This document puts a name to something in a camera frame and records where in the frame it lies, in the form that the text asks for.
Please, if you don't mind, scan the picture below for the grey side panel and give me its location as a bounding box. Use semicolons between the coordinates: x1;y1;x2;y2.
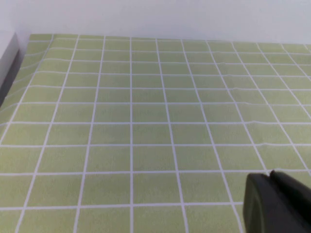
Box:
0;31;20;107

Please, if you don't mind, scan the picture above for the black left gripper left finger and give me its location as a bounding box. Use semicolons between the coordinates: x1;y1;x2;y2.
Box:
242;172;311;233

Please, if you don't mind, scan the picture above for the green checked tablecloth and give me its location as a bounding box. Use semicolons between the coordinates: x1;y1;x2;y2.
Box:
0;33;311;233

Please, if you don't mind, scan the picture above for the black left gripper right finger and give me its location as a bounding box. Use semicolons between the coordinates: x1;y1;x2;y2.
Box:
269;169;311;219

